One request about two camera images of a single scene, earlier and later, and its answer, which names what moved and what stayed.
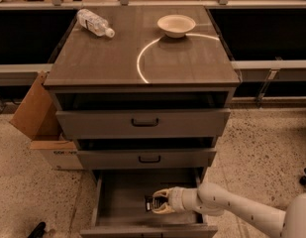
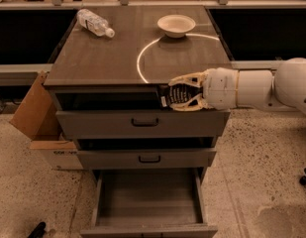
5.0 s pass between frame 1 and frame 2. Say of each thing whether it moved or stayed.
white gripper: moved
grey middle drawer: stayed
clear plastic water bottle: stayed
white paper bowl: stayed
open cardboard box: stayed
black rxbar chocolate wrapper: moved
